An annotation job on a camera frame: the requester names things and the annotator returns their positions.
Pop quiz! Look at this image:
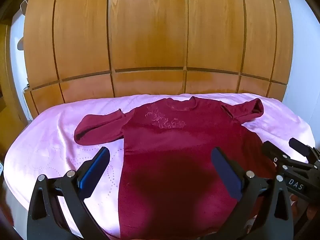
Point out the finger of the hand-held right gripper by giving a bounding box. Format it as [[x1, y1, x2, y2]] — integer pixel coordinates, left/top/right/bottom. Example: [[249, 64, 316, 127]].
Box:
[[262, 141, 292, 167], [289, 137, 320, 160]]

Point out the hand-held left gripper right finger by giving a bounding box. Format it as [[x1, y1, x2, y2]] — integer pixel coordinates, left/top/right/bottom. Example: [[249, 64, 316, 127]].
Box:
[[211, 147, 294, 240]]

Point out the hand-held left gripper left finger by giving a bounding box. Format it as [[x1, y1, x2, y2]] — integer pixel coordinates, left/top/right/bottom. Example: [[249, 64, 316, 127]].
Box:
[[26, 146, 110, 240]]

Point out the dark red knit sweater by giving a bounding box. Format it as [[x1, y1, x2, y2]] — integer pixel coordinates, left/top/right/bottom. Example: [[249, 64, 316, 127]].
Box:
[[74, 96, 277, 240]]

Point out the person's right hand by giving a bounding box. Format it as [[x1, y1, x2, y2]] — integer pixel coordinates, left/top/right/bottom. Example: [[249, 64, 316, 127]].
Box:
[[290, 194, 320, 219]]

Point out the pink patterned bedspread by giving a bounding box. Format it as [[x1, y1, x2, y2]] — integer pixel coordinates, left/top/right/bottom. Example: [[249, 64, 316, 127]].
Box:
[[4, 93, 316, 238]]

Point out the wooden wardrobe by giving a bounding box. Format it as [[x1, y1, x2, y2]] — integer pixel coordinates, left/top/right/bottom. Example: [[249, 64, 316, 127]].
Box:
[[22, 0, 294, 120]]

